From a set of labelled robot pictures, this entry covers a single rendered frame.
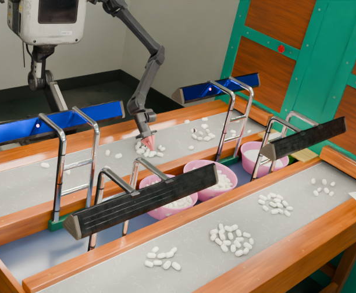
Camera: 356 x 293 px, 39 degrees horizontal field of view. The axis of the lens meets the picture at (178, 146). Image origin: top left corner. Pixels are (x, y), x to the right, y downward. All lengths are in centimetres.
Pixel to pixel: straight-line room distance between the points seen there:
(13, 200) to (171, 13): 288
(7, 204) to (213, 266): 85
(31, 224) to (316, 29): 176
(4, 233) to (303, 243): 120
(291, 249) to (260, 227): 18
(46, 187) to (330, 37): 163
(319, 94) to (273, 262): 116
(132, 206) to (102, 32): 343
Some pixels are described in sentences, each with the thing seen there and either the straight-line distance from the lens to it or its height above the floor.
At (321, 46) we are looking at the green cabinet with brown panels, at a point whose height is 134.
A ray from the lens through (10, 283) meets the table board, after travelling 184.
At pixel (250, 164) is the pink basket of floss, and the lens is 271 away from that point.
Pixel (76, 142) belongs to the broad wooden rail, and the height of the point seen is 76.
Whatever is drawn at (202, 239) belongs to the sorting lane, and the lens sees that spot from 211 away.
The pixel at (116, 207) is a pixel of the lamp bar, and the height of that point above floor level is 109.
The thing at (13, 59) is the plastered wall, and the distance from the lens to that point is 446.
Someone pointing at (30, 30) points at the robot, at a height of 120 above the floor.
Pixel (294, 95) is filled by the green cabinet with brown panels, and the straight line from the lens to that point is 298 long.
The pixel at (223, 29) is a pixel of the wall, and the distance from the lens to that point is 428.
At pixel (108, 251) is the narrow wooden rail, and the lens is 192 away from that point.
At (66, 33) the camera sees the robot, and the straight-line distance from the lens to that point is 269.
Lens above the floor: 204
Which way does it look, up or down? 29 degrees down
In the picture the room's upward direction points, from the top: 13 degrees clockwise
